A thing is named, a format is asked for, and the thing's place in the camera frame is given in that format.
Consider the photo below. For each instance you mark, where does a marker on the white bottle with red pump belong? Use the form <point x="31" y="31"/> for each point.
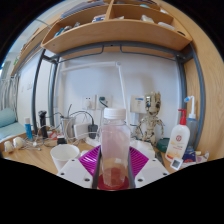
<point x="178" y="140"/>

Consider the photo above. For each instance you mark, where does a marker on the white power adapter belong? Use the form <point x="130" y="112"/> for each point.
<point x="81" y="131"/>

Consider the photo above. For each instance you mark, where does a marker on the clear bottle with white cap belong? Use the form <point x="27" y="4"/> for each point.
<point x="115" y="143"/>

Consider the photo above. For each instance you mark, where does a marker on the wooden shelf unit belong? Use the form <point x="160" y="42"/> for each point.
<point x="116" y="33"/>

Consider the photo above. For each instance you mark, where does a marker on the white desk lamp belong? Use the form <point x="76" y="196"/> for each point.
<point x="90" y="65"/>

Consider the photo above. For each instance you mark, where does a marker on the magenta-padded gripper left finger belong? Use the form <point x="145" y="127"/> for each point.
<point x="75" y="171"/>

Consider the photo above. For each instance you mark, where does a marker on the white wall socket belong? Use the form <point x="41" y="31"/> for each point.
<point x="89" y="102"/>
<point x="108" y="100"/>

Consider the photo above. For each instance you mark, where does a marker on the teal cushion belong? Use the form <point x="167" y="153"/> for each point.
<point x="8" y="123"/>

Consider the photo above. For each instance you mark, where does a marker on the black electric shaver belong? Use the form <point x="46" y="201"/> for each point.
<point x="43" y="123"/>

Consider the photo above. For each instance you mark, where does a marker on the white paper cup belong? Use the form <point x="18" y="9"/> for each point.
<point x="63" y="155"/>

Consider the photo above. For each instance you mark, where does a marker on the small blue bottle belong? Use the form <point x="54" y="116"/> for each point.
<point x="29" y="130"/>

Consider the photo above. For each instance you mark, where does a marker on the small white digital clock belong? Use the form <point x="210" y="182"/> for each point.
<point x="176" y="163"/>

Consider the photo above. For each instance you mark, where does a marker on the small blue box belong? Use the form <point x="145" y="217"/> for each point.
<point x="189" y="156"/>

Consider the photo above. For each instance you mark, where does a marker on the clear pen holder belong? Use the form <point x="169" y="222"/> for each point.
<point x="68" y="128"/>

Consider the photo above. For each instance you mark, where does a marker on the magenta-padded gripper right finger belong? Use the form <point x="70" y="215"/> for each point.
<point x="153" y="170"/>

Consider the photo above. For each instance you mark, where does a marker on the tree creature figurine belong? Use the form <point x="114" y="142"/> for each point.
<point x="151" y="120"/>

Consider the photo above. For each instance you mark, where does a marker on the black plug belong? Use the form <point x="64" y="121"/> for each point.
<point x="93" y="131"/>

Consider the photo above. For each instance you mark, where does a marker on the wash bottle with bent spout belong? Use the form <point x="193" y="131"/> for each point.
<point x="192" y="125"/>

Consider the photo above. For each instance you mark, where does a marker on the dark teal box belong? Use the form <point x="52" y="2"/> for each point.
<point x="163" y="145"/>

